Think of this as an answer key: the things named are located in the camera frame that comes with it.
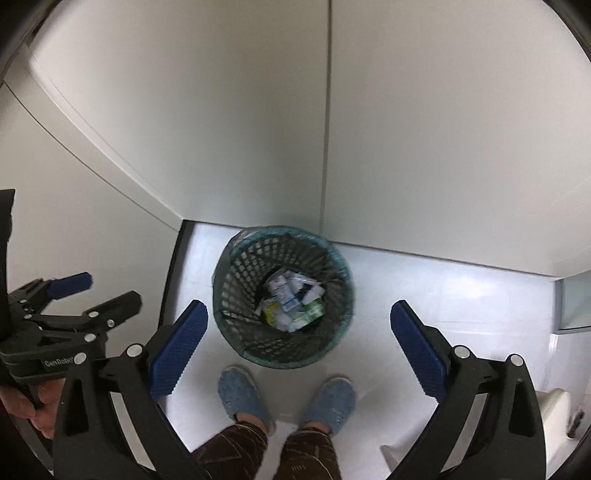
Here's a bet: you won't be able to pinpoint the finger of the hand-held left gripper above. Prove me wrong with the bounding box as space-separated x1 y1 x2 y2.
28 291 143 333
9 272 93 318

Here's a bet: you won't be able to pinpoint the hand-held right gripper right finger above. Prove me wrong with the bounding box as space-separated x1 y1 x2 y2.
390 300 546 480

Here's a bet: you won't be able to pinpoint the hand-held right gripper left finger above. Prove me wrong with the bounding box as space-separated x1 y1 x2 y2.
53 299 208 480

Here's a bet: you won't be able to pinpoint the dark plastic mesh trash bin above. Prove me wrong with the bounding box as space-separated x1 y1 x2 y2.
212 225 356 370

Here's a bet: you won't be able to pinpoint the yellow and white snack wrapper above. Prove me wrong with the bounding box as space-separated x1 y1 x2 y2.
261 298 282 326

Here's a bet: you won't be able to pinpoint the green and white carton box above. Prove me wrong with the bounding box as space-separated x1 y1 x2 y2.
295 298 327 325

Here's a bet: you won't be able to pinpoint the blue and white milk carton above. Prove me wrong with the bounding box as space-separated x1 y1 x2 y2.
267 270 302 315

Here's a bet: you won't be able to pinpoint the person's left hand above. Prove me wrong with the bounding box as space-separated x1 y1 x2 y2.
0 381 63 439

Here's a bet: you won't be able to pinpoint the blue fuzzy slipper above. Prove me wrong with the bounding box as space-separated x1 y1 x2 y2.
218 366 276 435
302 376 357 437

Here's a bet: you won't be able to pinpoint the person's left leg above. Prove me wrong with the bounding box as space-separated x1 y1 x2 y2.
191 415 269 480

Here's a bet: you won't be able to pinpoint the person's leg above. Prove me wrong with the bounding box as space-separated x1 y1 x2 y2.
191 415 269 480
277 422 342 480

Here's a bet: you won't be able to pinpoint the person's right leg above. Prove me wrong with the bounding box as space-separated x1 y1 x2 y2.
277 422 342 480

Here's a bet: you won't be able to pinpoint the white base cabinet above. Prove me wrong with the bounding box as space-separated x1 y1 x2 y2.
0 0 591 280

